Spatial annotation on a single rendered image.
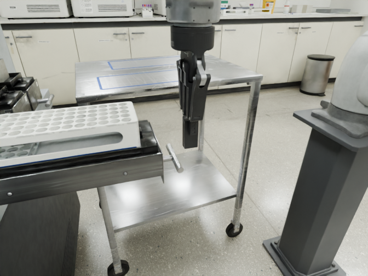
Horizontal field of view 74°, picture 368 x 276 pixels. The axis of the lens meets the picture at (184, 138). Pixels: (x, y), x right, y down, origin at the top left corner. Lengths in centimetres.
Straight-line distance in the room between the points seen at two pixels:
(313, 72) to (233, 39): 108
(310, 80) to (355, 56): 265
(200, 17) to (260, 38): 288
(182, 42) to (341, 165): 66
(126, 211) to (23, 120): 69
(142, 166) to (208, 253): 90
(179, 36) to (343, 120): 61
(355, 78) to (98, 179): 71
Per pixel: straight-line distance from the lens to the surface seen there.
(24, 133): 45
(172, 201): 110
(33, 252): 77
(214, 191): 115
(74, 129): 42
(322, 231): 108
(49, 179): 45
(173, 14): 42
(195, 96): 43
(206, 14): 41
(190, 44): 42
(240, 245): 133
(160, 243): 131
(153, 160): 44
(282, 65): 355
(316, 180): 98
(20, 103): 80
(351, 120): 87
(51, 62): 281
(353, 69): 84
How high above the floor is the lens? 104
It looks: 29 degrees down
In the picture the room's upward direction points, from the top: straight up
